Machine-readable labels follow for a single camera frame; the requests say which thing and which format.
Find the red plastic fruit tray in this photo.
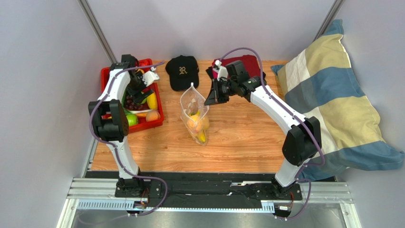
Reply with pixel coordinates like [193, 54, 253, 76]
[100, 58, 165, 134]

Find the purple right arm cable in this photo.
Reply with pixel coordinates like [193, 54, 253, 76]
[218, 47, 326, 221]

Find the folded dark red shirt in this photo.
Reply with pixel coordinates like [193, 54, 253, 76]
[222, 55, 260, 77]

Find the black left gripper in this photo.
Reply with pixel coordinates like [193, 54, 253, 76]
[126, 71, 154, 104]

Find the black baseball cap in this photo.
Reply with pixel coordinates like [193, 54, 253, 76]
[165, 55, 199, 91]

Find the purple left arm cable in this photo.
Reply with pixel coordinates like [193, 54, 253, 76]
[88, 61, 169, 218]

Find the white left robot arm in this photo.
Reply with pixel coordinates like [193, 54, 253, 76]
[88, 54, 163, 190]

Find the green apple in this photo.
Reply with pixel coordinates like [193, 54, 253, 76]
[126, 114, 139, 127]

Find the dark grape bunch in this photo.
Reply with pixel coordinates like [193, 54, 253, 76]
[124, 95, 146, 111]

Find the aluminium frame rail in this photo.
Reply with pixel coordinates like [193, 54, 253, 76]
[58, 171, 361, 228]

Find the yellow banana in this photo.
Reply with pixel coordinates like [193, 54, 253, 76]
[193, 111, 209, 143]

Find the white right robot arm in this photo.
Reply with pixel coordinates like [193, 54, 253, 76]
[205, 76, 322, 188]

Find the clear polka dot zip bag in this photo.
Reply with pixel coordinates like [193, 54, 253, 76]
[180, 82, 210, 146]

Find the blue striped pillow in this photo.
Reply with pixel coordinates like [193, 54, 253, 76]
[271, 19, 405, 181]

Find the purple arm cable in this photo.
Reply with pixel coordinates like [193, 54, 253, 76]
[88, 61, 169, 218]
[218, 47, 326, 221]

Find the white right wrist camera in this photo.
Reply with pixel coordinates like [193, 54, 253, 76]
[212, 59, 228, 81]

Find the black mounting base plate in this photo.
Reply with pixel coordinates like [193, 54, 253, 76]
[85, 171, 337, 210]

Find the orange peach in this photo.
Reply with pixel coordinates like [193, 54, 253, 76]
[145, 110, 161, 122]

